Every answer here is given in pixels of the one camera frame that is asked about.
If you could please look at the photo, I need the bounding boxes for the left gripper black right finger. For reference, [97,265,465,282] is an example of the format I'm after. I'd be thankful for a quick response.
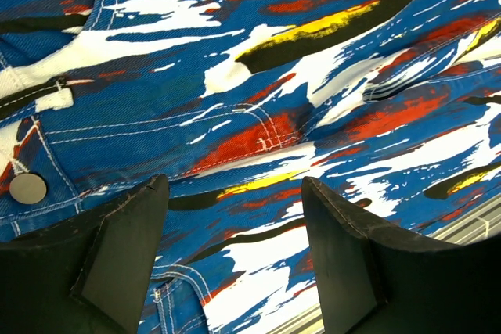
[301,177,500,333]

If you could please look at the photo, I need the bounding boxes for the aluminium rail frame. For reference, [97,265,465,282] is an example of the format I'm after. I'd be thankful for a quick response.
[269,194,500,334]

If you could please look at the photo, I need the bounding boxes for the blue white red patterned trousers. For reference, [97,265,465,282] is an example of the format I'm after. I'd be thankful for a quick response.
[1,0,500,333]

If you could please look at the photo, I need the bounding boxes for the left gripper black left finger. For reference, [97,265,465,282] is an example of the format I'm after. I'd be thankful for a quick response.
[1,175,169,333]

